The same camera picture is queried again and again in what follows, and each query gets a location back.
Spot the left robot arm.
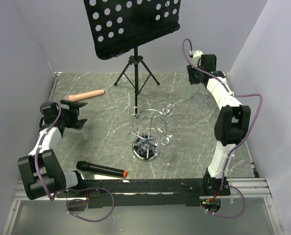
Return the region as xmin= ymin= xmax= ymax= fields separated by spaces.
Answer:
xmin=18 ymin=99 xmax=86 ymax=201

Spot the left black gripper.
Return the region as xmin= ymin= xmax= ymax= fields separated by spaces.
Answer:
xmin=57 ymin=99 xmax=87 ymax=129

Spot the chrome wine glass rack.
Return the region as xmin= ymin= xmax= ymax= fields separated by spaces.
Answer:
xmin=126 ymin=106 xmax=171 ymax=162

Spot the black perforated music stand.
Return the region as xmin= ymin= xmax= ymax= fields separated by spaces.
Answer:
xmin=83 ymin=0 xmax=181 ymax=105

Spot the beige microphone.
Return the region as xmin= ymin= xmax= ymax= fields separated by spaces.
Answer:
xmin=63 ymin=90 xmax=105 ymax=102

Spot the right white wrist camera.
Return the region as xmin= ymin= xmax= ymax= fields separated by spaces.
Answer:
xmin=189 ymin=50 xmax=203 ymax=66

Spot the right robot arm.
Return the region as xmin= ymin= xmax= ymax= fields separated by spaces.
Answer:
xmin=187 ymin=50 xmax=251 ymax=195

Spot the aluminium frame rail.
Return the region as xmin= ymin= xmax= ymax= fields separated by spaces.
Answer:
xmin=2 ymin=72 xmax=282 ymax=235

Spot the black microphone orange end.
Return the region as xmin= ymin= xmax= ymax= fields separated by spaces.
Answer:
xmin=76 ymin=161 xmax=127 ymax=178

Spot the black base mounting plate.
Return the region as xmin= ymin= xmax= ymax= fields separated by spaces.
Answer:
xmin=57 ymin=175 xmax=230 ymax=209

